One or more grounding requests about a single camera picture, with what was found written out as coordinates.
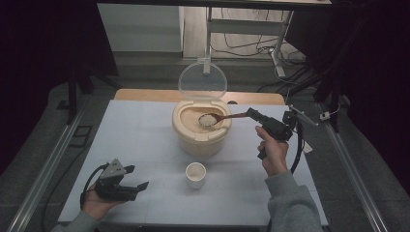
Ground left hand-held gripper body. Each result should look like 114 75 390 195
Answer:
95 159 139 203

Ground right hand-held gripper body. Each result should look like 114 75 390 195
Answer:
261 104 319 142

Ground brown wooden spoon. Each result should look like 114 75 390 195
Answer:
197 110 249 128

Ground beige rice container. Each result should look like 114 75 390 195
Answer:
171 99 233 159

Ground white rice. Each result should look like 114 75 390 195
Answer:
179 106 226 134

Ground person's left hand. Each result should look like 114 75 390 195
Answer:
81 184 126 222

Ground person's right hand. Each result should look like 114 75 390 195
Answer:
255 125 290 178

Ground white table mat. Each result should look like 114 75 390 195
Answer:
57 100 329 226

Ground white cup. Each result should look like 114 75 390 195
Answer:
185 161 207 190

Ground clear round container lid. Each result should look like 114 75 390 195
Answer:
178 57 228 102

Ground black stand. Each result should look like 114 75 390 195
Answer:
288 42 344 133
56 62 121 126

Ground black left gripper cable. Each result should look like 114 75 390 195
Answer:
79 162 110 210

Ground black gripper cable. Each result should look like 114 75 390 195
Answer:
79 162 110 210
289 120 307 175

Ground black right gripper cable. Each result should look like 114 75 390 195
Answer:
289 120 307 175

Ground black floor frame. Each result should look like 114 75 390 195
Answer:
68 125 94 150

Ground black floor cables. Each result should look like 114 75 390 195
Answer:
211 8 312 95

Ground aluminium rail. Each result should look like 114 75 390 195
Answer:
317 101 391 232
6 96 91 232

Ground white desk frame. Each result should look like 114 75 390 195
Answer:
203 6 295 78

